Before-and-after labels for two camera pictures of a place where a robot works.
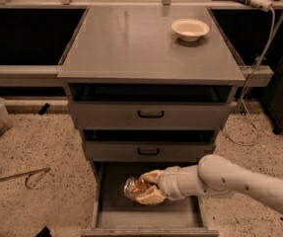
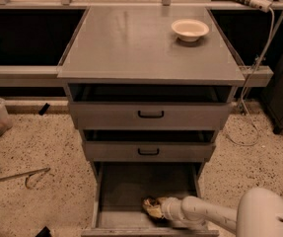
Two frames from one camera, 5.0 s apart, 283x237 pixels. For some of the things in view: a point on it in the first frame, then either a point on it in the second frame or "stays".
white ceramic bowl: (189, 30) stays
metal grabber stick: (27, 175) stays
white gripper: (169, 183) → (171, 208)
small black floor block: (43, 109) stays
